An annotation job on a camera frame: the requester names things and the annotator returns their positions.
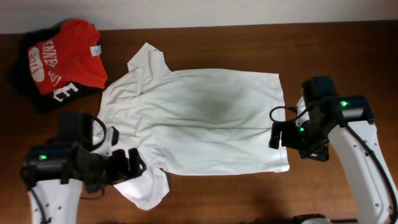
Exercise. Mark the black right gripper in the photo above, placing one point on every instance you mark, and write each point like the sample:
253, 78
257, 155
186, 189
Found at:
286, 139

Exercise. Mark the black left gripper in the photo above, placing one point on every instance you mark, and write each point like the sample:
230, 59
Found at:
126, 166

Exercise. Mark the white t-shirt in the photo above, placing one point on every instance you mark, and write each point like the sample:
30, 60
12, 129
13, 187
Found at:
208, 121

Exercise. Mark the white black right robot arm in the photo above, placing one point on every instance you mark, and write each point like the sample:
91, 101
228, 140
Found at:
326, 119

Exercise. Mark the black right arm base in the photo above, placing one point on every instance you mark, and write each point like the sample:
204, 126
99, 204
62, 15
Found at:
316, 218

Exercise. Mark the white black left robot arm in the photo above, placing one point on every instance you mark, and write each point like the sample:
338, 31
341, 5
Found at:
79, 158

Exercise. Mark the black folded t-shirt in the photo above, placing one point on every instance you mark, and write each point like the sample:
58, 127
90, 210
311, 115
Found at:
19, 76

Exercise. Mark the red folded t-shirt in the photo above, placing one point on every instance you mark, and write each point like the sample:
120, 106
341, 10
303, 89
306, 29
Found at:
72, 55

